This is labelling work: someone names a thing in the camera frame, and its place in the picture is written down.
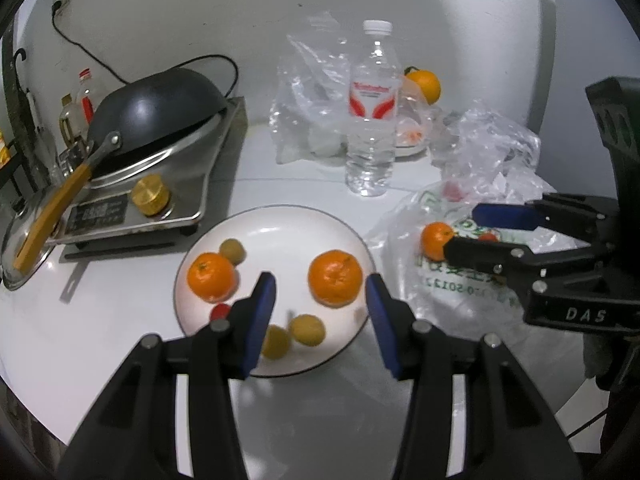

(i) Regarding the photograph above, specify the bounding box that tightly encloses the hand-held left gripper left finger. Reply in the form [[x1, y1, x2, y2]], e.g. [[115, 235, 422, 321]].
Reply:
[[57, 271, 277, 480]]

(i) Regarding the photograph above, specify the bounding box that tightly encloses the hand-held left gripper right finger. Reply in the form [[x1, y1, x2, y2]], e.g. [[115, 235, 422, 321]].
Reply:
[[365, 272, 586, 480]]

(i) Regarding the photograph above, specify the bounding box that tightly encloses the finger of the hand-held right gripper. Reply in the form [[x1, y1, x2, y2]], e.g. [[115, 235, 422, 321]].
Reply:
[[471, 192, 618, 248], [444, 236, 613, 291]]

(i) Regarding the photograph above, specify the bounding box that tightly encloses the dark vertical pipe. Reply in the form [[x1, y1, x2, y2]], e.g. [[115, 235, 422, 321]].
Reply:
[[0, 20, 38, 161]]

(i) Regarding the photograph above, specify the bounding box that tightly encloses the white round plate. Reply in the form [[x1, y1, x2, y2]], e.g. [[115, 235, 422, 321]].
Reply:
[[173, 205, 377, 378]]

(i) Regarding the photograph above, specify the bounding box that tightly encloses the large mandarin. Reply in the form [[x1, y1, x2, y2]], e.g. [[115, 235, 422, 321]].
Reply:
[[307, 250, 363, 307], [187, 252, 240, 303]]

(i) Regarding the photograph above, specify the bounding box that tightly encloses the crumpled clear plastic bag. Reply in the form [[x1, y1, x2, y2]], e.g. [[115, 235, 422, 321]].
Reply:
[[430, 100, 556, 206]]

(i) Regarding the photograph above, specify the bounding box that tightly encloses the small mandarin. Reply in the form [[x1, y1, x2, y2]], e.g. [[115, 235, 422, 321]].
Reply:
[[421, 221, 457, 261]]

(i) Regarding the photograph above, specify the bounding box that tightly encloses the large orange with leaf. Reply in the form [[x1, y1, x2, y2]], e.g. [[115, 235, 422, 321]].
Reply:
[[402, 66, 442, 106]]

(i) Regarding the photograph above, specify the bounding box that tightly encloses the brass round knob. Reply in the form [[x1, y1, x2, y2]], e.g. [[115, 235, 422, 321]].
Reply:
[[131, 175, 172, 217]]

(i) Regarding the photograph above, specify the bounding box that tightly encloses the steel pot lid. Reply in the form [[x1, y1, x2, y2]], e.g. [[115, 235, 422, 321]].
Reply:
[[0, 182, 66, 291]]

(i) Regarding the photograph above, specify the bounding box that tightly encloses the clear bottle with red label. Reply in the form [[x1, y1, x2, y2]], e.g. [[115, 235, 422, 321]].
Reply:
[[75, 69, 101, 126]]

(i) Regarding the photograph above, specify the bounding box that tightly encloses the steel induction cooker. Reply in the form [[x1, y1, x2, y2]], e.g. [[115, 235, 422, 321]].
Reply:
[[47, 96, 248, 261]]

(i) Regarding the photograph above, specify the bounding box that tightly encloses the brown longan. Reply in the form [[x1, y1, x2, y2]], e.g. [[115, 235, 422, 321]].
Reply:
[[262, 325, 292, 360], [289, 314, 326, 348], [220, 239, 247, 265]]

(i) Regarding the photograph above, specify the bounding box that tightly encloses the black metal rack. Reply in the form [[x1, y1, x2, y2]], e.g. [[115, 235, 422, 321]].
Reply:
[[0, 145, 31, 201]]

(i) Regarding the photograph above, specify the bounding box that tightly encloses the clear plastic water bottle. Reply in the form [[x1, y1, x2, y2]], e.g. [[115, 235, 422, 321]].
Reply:
[[345, 20, 402, 197]]

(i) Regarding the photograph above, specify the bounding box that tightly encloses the black cooker cable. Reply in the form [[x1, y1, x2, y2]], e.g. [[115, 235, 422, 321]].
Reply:
[[51, 2, 239, 98]]

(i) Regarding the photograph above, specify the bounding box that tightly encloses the clear oil bottle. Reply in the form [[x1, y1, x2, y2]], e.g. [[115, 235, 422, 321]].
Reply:
[[59, 94, 81, 148]]

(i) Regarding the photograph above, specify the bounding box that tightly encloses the black wok with wooden handle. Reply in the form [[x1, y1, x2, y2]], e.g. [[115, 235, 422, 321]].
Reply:
[[12, 67, 228, 273]]

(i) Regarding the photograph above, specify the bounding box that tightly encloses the printed clear plastic bag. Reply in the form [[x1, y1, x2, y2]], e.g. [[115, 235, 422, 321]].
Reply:
[[367, 182, 591, 346]]

